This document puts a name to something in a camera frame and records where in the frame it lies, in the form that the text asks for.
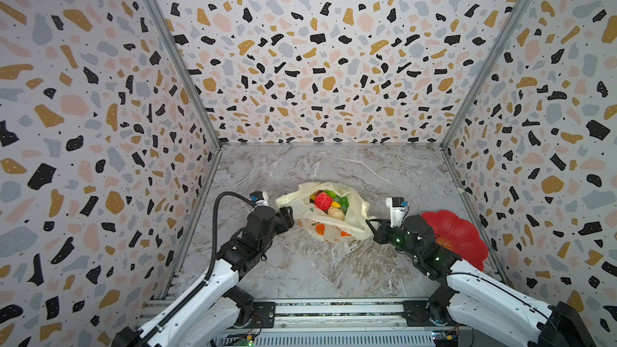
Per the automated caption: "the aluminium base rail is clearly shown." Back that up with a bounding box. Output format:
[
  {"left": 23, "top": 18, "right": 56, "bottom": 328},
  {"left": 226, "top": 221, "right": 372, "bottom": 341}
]
[{"left": 137, "top": 297, "right": 483, "bottom": 347}]

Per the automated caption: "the beige bun toy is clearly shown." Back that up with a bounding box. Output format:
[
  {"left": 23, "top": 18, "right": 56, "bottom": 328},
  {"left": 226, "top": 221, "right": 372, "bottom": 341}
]
[{"left": 327, "top": 207, "right": 345, "bottom": 221}]

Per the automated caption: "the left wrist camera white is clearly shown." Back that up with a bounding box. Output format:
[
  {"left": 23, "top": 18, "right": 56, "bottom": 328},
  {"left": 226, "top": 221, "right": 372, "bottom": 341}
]
[{"left": 250, "top": 191, "right": 269, "bottom": 207}]

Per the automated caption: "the green grapes bunch toy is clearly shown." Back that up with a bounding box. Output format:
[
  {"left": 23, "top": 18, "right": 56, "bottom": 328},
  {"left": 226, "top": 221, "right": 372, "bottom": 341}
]
[{"left": 333, "top": 196, "right": 350, "bottom": 214}]

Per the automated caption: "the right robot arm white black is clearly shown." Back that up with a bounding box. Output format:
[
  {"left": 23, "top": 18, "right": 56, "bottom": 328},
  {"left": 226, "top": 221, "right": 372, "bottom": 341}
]
[{"left": 367, "top": 215, "right": 595, "bottom": 346}]

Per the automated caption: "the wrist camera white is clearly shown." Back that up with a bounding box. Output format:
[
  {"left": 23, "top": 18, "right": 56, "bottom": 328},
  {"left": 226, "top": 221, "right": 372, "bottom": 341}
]
[
  {"left": 386, "top": 197, "right": 409, "bottom": 227},
  {"left": 250, "top": 191, "right": 269, "bottom": 207}
]

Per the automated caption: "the red apple toy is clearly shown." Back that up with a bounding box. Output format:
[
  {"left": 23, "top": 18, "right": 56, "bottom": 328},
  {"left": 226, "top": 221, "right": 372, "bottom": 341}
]
[{"left": 314, "top": 192, "right": 333, "bottom": 213}]

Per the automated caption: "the lime green bumpy fruit toy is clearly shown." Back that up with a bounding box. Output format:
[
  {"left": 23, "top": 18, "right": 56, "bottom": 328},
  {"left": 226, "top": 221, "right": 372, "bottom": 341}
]
[{"left": 324, "top": 190, "right": 338, "bottom": 199}]

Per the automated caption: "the cream plastic bag orange print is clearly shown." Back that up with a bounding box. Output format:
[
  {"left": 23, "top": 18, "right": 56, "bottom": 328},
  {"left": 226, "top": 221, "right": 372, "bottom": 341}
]
[{"left": 276, "top": 182, "right": 372, "bottom": 243}]

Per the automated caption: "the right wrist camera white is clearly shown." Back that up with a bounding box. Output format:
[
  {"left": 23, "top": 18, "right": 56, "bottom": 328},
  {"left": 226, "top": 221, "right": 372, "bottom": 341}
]
[{"left": 386, "top": 197, "right": 409, "bottom": 227}]

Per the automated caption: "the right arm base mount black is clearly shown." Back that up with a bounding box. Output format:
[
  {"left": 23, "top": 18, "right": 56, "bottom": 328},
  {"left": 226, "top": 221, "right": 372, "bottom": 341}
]
[{"left": 402, "top": 300, "right": 456, "bottom": 327}]

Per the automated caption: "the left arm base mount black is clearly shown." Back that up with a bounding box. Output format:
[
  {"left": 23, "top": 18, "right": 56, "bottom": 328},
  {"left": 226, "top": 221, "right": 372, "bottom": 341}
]
[{"left": 230, "top": 301, "right": 276, "bottom": 330}]

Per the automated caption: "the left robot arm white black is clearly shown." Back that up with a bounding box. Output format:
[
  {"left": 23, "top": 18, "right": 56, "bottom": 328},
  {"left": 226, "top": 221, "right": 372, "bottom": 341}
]
[{"left": 112, "top": 206, "right": 295, "bottom": 346}]

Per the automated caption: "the red flower-shaped plate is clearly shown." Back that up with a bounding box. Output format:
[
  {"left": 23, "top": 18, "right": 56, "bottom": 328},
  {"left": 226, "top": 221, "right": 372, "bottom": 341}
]
[{"left": 421, "top": 210, "right": 488, "bottom": 271}]

